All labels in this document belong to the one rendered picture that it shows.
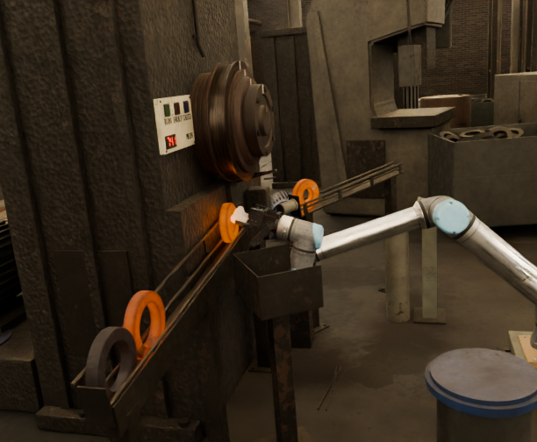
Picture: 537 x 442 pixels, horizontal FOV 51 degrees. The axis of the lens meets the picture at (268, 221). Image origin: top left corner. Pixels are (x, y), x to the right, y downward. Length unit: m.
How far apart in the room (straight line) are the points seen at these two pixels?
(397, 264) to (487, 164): 1.53
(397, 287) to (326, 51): 2.58
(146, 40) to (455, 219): 1.21
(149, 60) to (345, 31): 3.18
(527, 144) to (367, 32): 1.54
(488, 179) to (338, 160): 1.37
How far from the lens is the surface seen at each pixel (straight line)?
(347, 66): 4.92
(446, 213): 2.10
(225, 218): 2.13
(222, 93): 2.11
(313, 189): 2.80
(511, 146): 4.28
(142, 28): 1.91
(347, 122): 4.95
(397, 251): 2.90
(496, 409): 1.64
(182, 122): 2.05
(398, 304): 3.00
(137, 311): 1.52
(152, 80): 1.92
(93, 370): 1.38
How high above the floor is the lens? 1.29
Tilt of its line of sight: 14 degrees down
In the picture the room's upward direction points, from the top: 5 degrees counter-clockwise
